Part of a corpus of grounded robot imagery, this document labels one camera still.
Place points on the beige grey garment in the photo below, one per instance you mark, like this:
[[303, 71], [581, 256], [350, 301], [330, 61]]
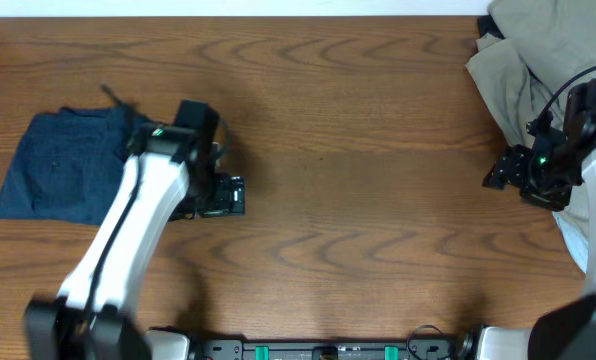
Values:
[[549, 47]]

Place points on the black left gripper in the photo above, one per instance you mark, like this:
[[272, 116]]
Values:
[[226, 195]]

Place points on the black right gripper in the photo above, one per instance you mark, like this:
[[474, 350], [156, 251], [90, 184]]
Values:
[[501, 168]]

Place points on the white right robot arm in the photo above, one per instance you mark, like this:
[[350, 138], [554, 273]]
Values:
[[570, 331]]

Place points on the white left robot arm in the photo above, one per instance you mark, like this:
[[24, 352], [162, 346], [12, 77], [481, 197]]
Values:
[[170, 174]]

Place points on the dark blue shorts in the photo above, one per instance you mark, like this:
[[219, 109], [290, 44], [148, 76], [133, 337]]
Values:
[[68, 165]]

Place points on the black garment under beige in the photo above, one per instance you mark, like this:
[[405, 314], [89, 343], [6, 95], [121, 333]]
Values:
[[487, 26]]

